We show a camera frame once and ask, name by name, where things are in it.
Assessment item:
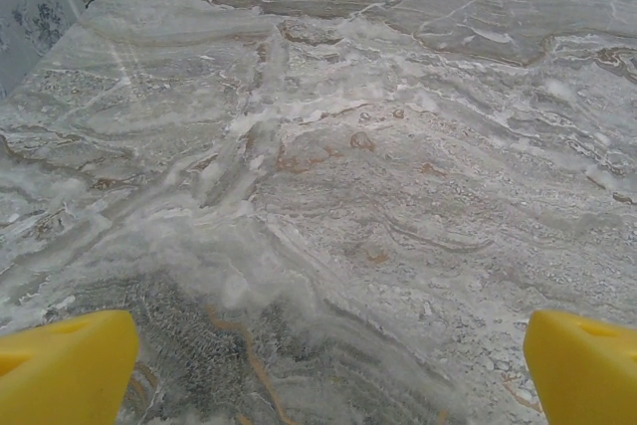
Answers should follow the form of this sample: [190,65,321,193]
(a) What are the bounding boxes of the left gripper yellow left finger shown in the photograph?
[0,309,140,425]

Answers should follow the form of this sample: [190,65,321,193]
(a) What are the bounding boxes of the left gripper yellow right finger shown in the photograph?
[525,309,637,425]

